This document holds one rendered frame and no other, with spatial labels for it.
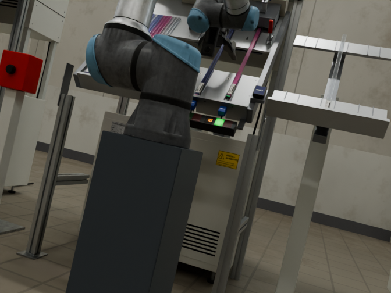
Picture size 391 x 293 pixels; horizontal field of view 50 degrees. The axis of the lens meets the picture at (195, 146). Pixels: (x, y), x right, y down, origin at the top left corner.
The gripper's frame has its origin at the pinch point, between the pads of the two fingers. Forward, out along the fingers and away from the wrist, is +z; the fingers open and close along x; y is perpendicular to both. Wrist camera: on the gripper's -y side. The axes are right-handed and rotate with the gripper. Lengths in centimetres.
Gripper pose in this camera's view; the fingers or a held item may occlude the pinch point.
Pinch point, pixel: (216, 58)
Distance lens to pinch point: 169.4
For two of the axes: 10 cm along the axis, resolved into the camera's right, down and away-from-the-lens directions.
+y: 3.1, -8.3, 4.6
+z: 1.1, 5.1, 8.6
